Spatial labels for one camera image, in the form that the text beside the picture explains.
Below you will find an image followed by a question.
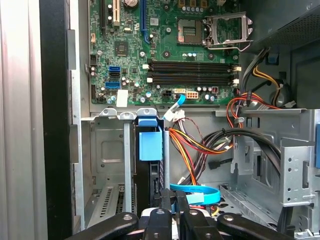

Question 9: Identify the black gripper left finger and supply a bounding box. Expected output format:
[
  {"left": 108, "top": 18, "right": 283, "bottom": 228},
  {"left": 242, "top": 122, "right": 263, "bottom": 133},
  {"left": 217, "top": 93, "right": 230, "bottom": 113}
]
[{"left": 63, "top": 188, "right": 174, "bottom": 240}]

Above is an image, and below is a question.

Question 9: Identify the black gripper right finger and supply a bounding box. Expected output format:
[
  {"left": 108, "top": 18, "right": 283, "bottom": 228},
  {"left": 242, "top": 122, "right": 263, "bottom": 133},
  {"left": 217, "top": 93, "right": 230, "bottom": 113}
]
[{"left": 175, "top": 190, "right": 298, "bottom": 240}]

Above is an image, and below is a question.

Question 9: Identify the light blue data wire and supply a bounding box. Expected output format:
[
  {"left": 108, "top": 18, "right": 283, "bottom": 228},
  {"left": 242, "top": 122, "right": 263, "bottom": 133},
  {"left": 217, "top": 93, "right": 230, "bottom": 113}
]
[{"left": 169, "top": 183, "right": 222, "bottom": 205}]

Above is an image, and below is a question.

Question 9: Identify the hard disk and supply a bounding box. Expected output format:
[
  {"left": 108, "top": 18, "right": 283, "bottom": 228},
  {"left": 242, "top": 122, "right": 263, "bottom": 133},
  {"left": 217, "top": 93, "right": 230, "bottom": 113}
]
[{"left": 134, "top": 108, "right": 167, "bottom": 216}]

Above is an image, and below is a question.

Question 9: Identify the metal disk bay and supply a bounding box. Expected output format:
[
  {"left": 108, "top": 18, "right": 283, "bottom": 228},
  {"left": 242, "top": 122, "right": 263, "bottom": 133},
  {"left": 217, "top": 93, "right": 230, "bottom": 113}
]
[{"left": 81, "top": 107, "right": 171, "bottom": 226}]

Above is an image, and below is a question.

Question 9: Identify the metal drive cage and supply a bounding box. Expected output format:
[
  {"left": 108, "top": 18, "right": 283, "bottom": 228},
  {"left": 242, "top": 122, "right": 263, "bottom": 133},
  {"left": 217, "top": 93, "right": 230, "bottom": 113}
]
[{"left": 217, "top": 108, "right": 320, "bottom": 240}]

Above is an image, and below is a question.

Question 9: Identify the black PC case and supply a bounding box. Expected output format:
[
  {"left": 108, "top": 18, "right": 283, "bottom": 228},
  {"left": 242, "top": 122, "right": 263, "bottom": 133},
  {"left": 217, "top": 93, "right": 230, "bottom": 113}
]
[{"left": 38, "top": 0, "right": 320, "bottom": 240}]

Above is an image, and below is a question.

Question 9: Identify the blue plastic drive latch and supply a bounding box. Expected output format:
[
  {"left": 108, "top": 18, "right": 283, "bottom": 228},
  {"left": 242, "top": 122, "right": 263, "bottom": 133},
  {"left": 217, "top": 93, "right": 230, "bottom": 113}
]
[{"left": 314, "top": 123, "right": 320, "bottom": 170}]

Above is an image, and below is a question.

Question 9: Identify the black RAM slot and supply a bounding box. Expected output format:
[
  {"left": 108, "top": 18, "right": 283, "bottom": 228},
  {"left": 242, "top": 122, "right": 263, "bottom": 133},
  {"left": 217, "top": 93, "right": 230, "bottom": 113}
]
[
  {"left": 142, "top": 59, "right": 243, "bottom": 74},
  {"left": 146, "top": 72, "right": 242, "bottom": 87}
]

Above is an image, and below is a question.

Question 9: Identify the metal locking lever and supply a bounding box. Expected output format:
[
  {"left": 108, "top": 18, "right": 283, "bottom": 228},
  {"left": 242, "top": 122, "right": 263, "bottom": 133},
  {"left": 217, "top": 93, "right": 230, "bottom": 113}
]
[{"left": 206, "top": 39, "right": 252, "bottom": 53}]

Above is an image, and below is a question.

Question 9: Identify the CPU socket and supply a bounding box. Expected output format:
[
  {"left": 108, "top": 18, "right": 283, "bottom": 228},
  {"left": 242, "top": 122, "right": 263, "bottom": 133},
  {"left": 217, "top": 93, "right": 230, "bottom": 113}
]
[{"left": 176, "top": 17, "right": 204, "bottom": 47}]

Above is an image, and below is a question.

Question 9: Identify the green motherboard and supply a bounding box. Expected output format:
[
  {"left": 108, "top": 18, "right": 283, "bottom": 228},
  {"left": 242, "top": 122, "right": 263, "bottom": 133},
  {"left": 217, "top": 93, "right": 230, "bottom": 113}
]
[{"left": 87, "top": 0, "right": 243, "bottom": 106}]

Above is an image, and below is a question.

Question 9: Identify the metal socket cover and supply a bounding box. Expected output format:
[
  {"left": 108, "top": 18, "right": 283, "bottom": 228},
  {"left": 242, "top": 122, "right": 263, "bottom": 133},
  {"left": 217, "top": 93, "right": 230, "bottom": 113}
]
[{"left": 204, "top": 11, "right": 254, "bottom": 49}]

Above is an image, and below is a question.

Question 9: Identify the blue expansion slot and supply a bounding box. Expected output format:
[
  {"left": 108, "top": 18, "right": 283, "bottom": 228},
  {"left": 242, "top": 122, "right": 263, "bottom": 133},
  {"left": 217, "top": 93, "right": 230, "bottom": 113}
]
[{"left": 140, "top": 0, "right": 151, "bottom": 45}]

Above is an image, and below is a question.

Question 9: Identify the cream expansion slot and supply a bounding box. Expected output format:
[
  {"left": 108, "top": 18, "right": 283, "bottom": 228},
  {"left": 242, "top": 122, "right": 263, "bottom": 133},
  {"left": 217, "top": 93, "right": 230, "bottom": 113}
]
[{"left": 112, "top": 0, "right": 120, "bottom": 28}]

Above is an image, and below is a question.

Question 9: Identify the black expansion slot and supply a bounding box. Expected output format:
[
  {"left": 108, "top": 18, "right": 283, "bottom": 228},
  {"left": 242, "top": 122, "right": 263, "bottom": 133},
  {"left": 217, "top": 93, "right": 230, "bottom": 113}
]
[{"left": 99, "top": 0, "right": 106, "bottom": 36}]

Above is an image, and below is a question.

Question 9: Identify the grey power supply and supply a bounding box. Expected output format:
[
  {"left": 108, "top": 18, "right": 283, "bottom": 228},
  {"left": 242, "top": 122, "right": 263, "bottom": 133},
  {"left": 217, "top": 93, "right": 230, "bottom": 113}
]
[{"left": 239, "top": 0, "right": 320, "bottom": 55}]

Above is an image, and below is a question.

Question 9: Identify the orange red power wire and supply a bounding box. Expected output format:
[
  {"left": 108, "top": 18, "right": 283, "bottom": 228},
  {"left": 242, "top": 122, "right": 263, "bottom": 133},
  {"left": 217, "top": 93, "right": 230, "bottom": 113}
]
[{"left": 188, "top": 202, "right": 222, "bottom": 218}]

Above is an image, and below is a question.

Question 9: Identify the thick black cable bundle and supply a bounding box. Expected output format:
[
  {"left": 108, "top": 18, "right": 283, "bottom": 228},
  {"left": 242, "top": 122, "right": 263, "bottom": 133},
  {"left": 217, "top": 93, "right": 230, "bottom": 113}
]
[{"left": 193, "top": 126, "right": 283, "bottom": 182}]

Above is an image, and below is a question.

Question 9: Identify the short blue wire white plug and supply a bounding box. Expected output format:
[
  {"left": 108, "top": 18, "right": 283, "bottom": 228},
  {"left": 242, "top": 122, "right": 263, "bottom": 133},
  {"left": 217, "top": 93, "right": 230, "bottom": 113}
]
[{"left": 161, "top": 93, "right": 187, "bottom": 124}]

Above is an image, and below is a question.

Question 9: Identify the red orange wire loop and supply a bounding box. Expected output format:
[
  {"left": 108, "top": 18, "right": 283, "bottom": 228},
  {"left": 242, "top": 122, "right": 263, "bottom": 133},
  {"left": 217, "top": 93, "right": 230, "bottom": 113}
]
[{"left": 226, "top": 91, "right": 284, "bottom": 129}]

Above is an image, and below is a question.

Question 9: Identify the yellow orange wire bundle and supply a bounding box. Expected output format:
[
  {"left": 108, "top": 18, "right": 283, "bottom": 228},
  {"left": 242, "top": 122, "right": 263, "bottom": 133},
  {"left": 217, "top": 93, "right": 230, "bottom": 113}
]
[{"left": 251, "top": 63, "right": 297, "bottom": 109}]

